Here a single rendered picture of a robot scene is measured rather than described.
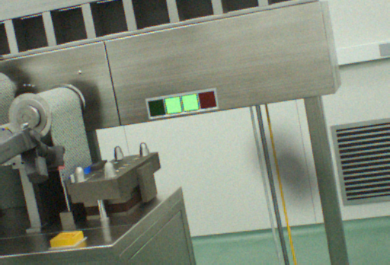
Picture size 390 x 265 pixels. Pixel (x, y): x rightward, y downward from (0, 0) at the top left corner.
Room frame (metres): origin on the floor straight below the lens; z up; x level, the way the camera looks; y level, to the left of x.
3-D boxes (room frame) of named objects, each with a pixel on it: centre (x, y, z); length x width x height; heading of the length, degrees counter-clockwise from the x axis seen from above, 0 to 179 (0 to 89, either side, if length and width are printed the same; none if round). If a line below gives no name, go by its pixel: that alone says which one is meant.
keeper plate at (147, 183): (2.45, 0.20, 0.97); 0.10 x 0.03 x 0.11; 164
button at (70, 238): (2.08, 0.42, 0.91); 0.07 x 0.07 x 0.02; 74
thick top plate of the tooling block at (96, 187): (2.46, 0.29, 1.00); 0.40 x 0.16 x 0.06; 164
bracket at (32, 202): (2.32, 0.56, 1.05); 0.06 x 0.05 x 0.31; 164
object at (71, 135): (2.45, 0.42, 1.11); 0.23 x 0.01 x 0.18; 164
